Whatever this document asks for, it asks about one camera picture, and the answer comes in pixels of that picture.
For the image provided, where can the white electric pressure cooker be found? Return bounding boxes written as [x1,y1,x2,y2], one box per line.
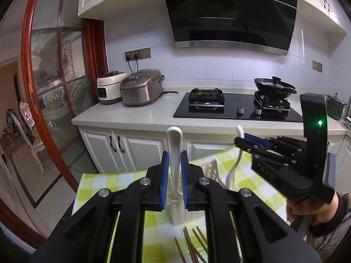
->
[96,71,127,105]

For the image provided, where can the white plastic spoon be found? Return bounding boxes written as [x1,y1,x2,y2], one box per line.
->
[226,125,245,190]

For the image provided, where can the brown wooden chopstick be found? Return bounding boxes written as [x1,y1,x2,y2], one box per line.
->
[196,226,208,245]
[182,227,197,263]
[174,237,187,263]
[192,229,208,254]
[184,226,199,263]

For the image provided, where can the gold wall switch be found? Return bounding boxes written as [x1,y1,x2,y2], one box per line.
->
[312,60,323,73]

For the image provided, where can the person's right hand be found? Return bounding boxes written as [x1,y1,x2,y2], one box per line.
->
[286,192,348,241]

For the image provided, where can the white ornate chair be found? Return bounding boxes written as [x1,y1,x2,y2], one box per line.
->
[6,101,45,175]

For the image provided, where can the wall power socket strip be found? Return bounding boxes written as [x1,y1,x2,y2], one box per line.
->
[125,48,151,62]

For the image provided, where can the black wok with lid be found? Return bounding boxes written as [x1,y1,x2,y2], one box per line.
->
[254,77,297,100]

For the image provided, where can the black gas hob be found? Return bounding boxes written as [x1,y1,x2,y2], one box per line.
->
[173,88,303,123]

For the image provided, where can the green checked tablecloth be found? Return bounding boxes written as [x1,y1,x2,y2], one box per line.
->
[73,146,287,262]

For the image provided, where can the white base cabinets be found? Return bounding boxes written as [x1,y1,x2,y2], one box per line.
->
[71,87,351,176]

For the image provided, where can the beige plastic spoon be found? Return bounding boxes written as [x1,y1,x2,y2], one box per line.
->
[166,126,183,201]

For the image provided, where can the red framed glass door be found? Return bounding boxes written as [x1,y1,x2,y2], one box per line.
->
[21,0,108,190]

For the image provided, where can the silver rice cooker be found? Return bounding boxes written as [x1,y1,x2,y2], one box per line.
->
[120,69,165,107]

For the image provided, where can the green pot with lid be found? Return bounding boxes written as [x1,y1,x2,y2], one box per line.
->
[325,93,346,121]

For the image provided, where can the cream perforated utensil basket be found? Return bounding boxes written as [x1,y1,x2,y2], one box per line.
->
[167,173,213,225]

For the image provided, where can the black range hood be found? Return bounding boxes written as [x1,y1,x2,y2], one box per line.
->
[165,0,298,55]

